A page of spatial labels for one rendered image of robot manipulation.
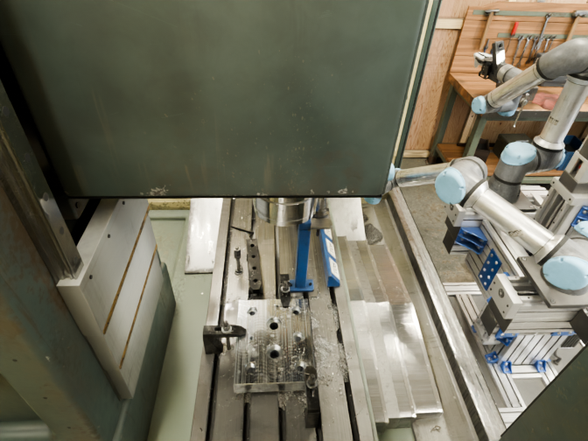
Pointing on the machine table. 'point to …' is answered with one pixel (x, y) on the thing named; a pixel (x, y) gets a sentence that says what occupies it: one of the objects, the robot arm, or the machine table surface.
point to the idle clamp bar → (254, 267)
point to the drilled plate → (262, 326)
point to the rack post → (302, 264)
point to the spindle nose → (285, 210)
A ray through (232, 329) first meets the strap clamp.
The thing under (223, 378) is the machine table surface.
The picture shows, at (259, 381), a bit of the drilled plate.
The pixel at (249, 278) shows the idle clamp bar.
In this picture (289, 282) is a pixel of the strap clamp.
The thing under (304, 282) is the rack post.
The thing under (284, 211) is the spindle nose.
